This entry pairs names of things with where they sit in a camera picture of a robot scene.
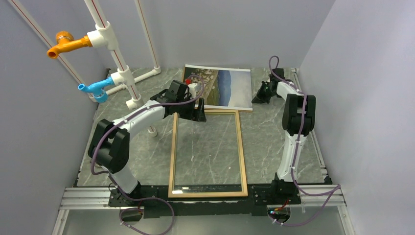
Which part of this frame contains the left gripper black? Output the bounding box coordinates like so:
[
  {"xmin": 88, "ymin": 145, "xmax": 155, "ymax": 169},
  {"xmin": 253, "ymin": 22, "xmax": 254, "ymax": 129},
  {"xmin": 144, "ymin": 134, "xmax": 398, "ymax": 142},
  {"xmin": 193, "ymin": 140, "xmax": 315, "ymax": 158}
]
[{"xmin": 176, "ymin": 95, "xmax": 207, "ymax": 122}]

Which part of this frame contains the wooden picture frame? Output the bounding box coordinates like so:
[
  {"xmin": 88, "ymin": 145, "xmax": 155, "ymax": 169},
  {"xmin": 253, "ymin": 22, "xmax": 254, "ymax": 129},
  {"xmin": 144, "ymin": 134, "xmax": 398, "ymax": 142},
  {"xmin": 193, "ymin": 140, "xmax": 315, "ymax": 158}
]
[{"xmin": 168, "ymin": 109, "xmax": 248, "ymax": 198}]

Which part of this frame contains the landscape photo print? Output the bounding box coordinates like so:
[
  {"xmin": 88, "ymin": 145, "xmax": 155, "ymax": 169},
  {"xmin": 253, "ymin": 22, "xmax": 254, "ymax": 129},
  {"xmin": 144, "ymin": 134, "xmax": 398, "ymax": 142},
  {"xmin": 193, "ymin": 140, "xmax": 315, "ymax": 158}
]
[{"xmin": 183, "ymin": 64, "xmax": 254, "ymax": 110}]

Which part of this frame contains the white pvc pipe stand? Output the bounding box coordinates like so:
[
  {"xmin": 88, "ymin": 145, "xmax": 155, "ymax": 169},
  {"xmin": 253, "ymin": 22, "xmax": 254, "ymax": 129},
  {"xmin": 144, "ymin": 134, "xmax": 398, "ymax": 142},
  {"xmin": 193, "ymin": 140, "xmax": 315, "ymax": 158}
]
[{"xmin": 6, "ymin": 0, "xmax": 162, "ymax": 138}]

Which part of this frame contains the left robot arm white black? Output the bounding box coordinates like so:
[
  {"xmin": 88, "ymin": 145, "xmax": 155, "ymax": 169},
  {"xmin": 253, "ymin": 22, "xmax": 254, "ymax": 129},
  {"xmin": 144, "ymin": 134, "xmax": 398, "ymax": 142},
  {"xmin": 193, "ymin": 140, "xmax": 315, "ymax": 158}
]
[{"xmin": 88, "ymin": 80, "xmax": 207, "ymax": 206}]

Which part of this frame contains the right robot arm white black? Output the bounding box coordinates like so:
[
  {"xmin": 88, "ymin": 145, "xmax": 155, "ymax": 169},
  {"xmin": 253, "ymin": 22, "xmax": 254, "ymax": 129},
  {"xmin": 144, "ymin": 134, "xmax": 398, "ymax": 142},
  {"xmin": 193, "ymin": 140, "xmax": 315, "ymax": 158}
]
[{"xmin": 252, "ymin": 68, "xmax": 316, "ymax": 205}]

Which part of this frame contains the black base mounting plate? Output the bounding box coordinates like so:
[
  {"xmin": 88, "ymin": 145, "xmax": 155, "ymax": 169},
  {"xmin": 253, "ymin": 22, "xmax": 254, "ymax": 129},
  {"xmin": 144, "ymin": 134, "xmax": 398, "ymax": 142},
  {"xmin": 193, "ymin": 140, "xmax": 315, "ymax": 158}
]
[{"xmin": 108, "ymin": 183, "xmax": 301, "ymax": 218}]

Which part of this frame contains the blue plastic faucet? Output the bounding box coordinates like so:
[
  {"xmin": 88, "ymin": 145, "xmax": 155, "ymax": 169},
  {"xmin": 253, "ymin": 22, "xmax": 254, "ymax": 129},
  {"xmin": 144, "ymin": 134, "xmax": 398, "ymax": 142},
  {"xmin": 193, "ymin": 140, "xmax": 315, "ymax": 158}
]
[{"xmin": 78, "ymin": 76, "xmax": 115, "ymax": 103}]

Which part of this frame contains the orange plastic faucet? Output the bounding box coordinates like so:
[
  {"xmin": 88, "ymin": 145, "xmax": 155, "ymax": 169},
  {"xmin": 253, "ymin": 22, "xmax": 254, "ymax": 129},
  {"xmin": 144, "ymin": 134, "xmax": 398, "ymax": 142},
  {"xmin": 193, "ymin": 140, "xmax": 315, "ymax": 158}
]
[{"xmin": 47, "ymin": 31, "xmax": 92, "ymax": 59}]

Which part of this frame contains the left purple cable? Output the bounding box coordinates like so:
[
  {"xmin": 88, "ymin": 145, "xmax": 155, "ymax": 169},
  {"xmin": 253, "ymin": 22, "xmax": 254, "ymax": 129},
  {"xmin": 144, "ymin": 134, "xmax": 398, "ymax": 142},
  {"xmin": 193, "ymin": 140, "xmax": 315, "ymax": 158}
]
[{"xmin": 90, "ymin": 74, "xmax": 206, "ymax": 235}]

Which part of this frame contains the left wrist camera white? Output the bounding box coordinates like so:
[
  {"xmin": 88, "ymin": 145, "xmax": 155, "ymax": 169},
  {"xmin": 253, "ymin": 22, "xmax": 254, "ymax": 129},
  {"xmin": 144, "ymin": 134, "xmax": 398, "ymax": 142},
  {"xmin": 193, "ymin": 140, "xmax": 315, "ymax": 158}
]
[{"xmin": 184, "ymin": 79, "xmax": 201, "ymax": 98}]

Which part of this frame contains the aluminium rail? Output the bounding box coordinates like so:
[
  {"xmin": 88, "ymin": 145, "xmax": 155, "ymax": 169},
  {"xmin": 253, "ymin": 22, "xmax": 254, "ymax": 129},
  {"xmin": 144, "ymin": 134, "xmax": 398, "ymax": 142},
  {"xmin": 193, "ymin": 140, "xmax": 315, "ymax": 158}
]
[{"xmin": 53, "ymin": 185, "xmax": 355, "ymax": 235}]

